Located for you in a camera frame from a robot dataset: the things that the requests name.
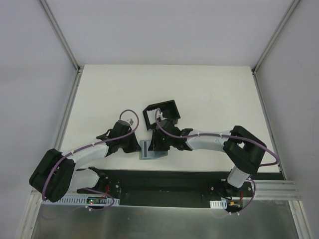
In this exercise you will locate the aluminium frame post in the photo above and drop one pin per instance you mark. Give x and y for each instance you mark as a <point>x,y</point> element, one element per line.
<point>276,34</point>
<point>59,34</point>

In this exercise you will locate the green leather card holder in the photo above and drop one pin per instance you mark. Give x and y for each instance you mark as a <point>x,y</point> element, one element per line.
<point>155,154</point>

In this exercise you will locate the right white cable duct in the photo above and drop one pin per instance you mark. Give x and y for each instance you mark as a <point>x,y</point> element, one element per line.
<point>222,204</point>

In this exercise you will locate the black plastic card box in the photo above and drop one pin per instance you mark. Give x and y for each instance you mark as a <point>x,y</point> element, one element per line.
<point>167,110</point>

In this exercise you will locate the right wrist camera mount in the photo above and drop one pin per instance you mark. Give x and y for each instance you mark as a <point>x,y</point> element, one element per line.
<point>160,117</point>

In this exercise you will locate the aluminium front rail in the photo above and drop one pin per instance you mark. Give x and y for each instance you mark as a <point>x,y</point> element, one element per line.
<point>276,190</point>

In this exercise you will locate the left aluminium frame post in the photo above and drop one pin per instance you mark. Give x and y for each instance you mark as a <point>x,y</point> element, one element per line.
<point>59,34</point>

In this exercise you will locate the left white cable duct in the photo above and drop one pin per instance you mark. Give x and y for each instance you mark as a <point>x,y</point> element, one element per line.
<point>88,200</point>

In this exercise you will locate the white card with black stripe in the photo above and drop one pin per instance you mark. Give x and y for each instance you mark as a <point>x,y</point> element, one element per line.
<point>146,154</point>

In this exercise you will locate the right aluminium frame post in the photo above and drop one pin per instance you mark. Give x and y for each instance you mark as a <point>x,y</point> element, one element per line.
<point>276,34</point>

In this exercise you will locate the white cable duct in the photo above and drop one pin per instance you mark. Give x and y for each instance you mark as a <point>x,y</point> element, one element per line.
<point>222,204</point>
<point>88,200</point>

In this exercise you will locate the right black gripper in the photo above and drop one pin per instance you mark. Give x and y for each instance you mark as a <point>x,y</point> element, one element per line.
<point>158,143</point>

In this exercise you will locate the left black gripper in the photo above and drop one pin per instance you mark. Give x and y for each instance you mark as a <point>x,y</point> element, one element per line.
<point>130,146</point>

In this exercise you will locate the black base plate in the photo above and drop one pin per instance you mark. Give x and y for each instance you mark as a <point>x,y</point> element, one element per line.
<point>169,188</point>

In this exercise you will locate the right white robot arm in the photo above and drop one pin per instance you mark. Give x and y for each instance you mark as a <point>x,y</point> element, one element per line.
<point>244,149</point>

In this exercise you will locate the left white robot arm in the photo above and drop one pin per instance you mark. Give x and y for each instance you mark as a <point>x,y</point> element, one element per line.
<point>60,172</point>

